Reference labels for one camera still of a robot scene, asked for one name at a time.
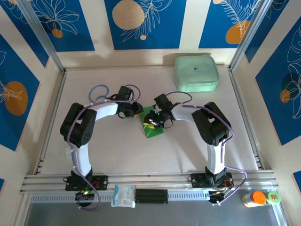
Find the green square paper sheet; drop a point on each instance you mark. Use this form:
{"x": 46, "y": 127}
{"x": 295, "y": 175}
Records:
{"x": 152, "y": 134}

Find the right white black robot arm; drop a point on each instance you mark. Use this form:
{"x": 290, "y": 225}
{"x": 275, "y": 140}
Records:
{"x": 216, "y": 160}

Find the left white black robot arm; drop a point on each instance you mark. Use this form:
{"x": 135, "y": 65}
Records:
{"x": 82, "y": 160}

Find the blue stethoscope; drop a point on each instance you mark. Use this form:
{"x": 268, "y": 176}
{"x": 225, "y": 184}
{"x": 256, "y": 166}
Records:
{"x": 90, "y": 94}

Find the mint green zip case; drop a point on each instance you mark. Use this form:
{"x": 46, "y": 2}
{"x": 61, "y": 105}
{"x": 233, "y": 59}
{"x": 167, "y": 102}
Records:
{"x": 196, "y": 70}

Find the black slotted block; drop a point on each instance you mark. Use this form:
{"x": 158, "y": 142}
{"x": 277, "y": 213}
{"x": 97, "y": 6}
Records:
{"x": 151, "y": 196}

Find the clear plastic packet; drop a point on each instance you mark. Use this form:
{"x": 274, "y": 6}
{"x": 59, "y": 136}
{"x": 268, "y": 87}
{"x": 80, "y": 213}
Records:
{"x": 68, "y": 153}

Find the white gauze packet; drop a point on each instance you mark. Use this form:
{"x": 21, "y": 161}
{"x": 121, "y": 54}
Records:
{"x": 123, "y": 195}

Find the orange lid jar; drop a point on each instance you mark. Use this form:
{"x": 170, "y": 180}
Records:
{"x": 258, "y": 197}

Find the green lidded container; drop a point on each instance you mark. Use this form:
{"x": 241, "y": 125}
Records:
{"x": 274, "y": 197}

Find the aluminium cross rail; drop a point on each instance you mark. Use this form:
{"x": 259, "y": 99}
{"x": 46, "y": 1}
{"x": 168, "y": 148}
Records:
{"x": 152, "y": 180}

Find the aluminium side rail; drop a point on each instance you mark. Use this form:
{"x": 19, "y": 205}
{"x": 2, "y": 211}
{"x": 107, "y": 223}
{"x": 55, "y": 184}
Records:
{"x": 53, "y": 110}
{"x": 237, "y": 89}

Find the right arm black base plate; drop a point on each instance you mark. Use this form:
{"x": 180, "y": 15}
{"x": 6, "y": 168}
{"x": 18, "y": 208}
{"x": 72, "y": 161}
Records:
{"x": 197, "y": 180}

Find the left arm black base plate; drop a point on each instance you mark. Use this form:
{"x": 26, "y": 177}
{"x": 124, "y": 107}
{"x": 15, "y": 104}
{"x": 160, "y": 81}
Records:
{"x": 102, "y": 182}

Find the aluminium frame post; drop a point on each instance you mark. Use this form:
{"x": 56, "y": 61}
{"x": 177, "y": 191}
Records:
{"x": 42, "y": 35}
{"x": 251, "y": 30}

